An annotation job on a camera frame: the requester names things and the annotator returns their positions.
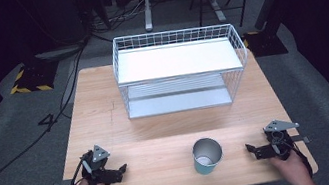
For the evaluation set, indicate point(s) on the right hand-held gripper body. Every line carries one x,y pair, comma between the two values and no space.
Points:
281,139

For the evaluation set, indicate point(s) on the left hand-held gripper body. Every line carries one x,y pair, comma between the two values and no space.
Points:
95,161

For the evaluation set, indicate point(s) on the teal metal cup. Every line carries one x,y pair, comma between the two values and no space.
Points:
208,156

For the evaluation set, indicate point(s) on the person's right hand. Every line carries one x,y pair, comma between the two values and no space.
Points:
292,169

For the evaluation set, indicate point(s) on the black yellow striped stand base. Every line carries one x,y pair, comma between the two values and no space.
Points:
266,43
33,77

